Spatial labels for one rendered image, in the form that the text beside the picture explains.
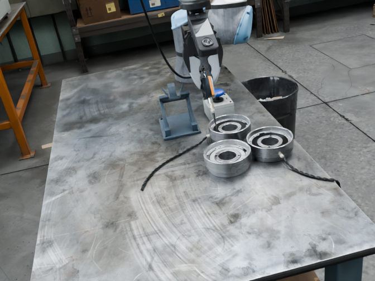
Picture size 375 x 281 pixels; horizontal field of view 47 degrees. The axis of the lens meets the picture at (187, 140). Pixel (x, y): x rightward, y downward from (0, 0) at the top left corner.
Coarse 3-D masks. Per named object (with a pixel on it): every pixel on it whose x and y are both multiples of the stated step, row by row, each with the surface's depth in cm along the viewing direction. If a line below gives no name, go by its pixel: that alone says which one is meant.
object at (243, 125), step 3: (225, 120) 110; (228, 120) 110; (231, 120) 110; (234, 120) 110; (237, 120) 109; (219, 123) 109; (222, 123) 109; (240, 123) 108; (243, 123) 108; (246, 123) 108; (243, 126) 106; (213, 129) 107; (216, 129) 107; (240, 129) 105; (222, 132) 105
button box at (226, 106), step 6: (222, 96) 120; (228, 96) 120; (204, 102) 120; (216, 102) 117; (222, 102) 117; (228, 102) 116; (204, 108) 122; (216, 108) 116; (222, 108) 116; (228, 108) 116; (210, 114) 116; (216, 114) 116; (222, 114) 117; (210, 120) 117
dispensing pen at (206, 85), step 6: (204, 66) 107; (204, 72) 107; (204, 78) 105; (204, 84) 105; (204, 90) 104; (210, 90) 105; (204, 96) 105; (210, 96) 106; (210, 102) 106; (210, 108) 106; (216, 126) 106
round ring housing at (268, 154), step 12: (252, 132) 101; (264, 132) 102; (276, 132) 101; (288, 132) 99; (252, 144) 96; (264, 144) 101; (276, 144) 96; (288, 144) 94; (252, 156) 98; (264, 156) 95; (276, 156) 94; (288, 156) 97
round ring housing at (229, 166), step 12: (216, 144) 99; (228, 144) 99; (240, 144) 98; (204, 156) 94; (216, 156) 96; (228, 156) 98; (240, 156) 94; (216, 168) 92; (228, 168) 91; (240, 168) 91
